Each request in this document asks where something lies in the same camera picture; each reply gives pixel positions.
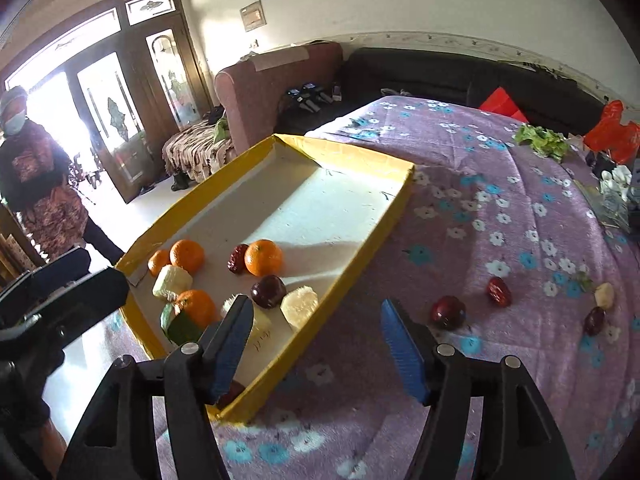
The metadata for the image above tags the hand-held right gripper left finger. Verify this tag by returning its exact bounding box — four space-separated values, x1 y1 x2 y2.
57 295 255 480

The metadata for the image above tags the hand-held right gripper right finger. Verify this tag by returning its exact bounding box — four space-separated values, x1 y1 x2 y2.
381 299 598 480

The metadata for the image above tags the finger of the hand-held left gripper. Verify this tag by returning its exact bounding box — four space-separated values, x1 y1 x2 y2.
27 247 93 286
0 266 132 343

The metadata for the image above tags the orange with green leaf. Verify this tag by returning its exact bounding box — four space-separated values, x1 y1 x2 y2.
160 289 219 346

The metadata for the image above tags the dark plum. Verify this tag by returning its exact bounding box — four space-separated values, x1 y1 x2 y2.
228 243 250 275
431 295 467 331
250 275 288 310

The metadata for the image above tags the yellow cardboard tray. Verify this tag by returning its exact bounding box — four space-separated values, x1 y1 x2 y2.
114 133 417 423

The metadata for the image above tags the red jujube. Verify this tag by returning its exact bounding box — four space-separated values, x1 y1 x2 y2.
487 276 513 308
583 306 606 337

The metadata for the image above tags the wooden glass door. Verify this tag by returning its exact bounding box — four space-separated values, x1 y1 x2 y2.
2 0 213 206

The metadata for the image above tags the patterned brown blanket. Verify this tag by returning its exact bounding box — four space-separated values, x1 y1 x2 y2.
162 120 238 183

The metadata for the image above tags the green lettuce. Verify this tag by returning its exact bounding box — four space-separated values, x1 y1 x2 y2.
514 125 571 163

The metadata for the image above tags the red paper bag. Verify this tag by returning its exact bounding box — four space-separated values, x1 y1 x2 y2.
479 86 530 123

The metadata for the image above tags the black box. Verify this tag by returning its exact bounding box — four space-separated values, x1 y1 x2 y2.
586 150 618 181

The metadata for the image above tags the black sofa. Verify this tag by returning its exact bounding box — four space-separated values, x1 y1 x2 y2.
277 47 608 136

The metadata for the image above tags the orange-red plastic bag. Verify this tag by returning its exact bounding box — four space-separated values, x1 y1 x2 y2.
583 100 640 166

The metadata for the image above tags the wall plaque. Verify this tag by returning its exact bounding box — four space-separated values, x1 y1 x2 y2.
239 1 267 34

